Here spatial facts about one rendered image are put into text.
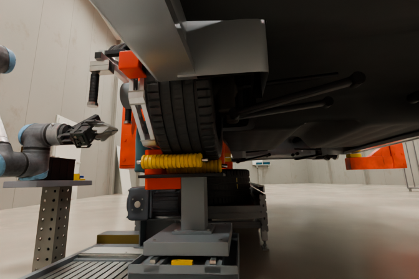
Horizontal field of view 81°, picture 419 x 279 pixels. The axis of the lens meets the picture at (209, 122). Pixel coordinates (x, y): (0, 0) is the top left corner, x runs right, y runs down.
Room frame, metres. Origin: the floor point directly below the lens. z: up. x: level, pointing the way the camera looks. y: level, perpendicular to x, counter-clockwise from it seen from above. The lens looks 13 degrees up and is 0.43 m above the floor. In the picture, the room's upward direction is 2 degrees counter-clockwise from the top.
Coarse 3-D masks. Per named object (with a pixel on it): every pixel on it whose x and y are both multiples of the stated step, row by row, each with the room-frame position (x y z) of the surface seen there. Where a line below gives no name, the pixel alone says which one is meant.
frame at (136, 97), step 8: (136, 80) 0.90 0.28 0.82; (144, 80) 0.87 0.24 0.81; (136, 88) 0.90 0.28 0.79; (144, 88) 0.87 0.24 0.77; (128, 96) 0.88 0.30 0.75; (136, 96) 0.87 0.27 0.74; (144, 96) 0.88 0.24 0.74; (136, 104) 0.89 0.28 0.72; (144, 104) 0.89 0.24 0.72; (136, 112) 0.92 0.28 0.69; (144, 112) 0.92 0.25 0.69; (136, 120) 0.95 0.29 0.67; (144, 128) 1.00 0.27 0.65; (152, 128) 0.97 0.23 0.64; (144, 136) 1.00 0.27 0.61; (152, 136) 1.00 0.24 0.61; (144, 144) 1.03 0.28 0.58; (152, 144) 1.03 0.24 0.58
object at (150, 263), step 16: (144, 256) 1.02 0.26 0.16; (160, 256) 0.95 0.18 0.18; (176, 256) 1.05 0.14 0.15; (192, 256) 1.05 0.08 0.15; (208, 256) 0.97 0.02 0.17; (128, 272) 0.89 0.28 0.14; (144, 272) 0.89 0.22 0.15; (160, 272) 0.88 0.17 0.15; (176, 272) 0.88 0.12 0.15; (192, 272) 0.87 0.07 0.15; (208, 272) 0.86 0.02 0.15; (224, 272) 0.86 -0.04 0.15
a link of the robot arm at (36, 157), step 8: (24, 152) 0.93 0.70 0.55; (32, 152) 0.93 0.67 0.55; (40, 152) 0.94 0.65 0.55; (48, 152) 0.97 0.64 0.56; (32, 160) 0.91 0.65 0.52; (40, 160) 0.94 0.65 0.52; (48, 160) 0.98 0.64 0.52; (32, 168) 0.92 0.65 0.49; (40, 168) 0.95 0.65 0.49; (48, 168) 0.99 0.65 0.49; (24, 176) 0.92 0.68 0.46; (32, 176) 0.93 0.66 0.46; (40, 176) 0.95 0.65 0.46
